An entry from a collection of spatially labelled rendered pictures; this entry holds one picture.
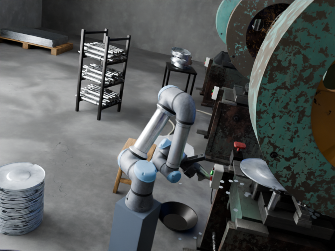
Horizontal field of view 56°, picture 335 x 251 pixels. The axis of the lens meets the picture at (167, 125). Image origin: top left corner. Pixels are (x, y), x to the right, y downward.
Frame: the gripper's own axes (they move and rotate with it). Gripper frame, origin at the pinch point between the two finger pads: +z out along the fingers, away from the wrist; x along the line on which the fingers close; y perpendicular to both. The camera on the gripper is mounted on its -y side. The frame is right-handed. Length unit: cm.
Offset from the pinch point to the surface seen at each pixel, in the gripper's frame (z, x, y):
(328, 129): -13, 64, -68
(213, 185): 4.0, 3.8, 0.8
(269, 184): 7.0, 34.7, -32.0
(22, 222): -66, 23, 90
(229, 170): 4.2, 1.9, -12.1
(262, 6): -31, -108, -94
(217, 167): -1.6, 0.5, -8.4
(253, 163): 3.6, 16.3, -29.2
